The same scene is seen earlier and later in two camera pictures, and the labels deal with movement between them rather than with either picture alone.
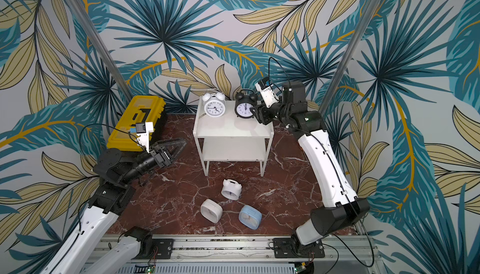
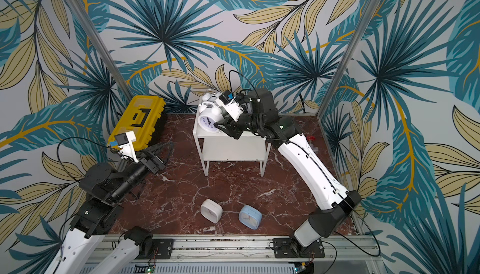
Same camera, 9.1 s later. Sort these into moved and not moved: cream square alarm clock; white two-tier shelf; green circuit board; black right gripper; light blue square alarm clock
Moved: black right gripper
Not moved: white two-tier shelf; light blue square alarm clock; green circuit board; cream square alarm clock
